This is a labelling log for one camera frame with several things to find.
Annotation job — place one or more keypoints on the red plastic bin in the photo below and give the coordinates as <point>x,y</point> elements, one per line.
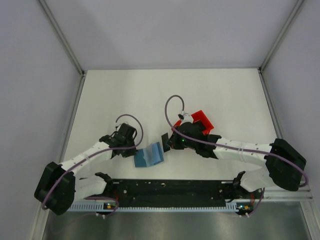
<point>200,127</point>

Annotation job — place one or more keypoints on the black credit card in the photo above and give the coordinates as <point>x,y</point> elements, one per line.
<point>165,146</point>

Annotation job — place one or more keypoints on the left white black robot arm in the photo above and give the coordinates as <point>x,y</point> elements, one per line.
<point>62,184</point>

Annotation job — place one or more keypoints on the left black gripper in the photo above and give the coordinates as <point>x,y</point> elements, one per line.
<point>132,152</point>

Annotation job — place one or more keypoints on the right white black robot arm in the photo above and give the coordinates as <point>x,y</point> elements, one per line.
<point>278,163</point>

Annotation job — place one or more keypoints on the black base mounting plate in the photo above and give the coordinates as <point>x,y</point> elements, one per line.
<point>176,193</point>

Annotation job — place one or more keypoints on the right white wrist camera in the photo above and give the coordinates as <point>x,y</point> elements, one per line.
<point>185,118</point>

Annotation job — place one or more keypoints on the grey slotted cable duct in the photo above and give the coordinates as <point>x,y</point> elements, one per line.
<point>108,207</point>

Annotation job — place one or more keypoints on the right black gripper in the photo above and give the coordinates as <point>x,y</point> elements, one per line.
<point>173,142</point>

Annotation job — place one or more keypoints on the blue leather card holder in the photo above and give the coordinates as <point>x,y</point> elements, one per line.
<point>149,156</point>

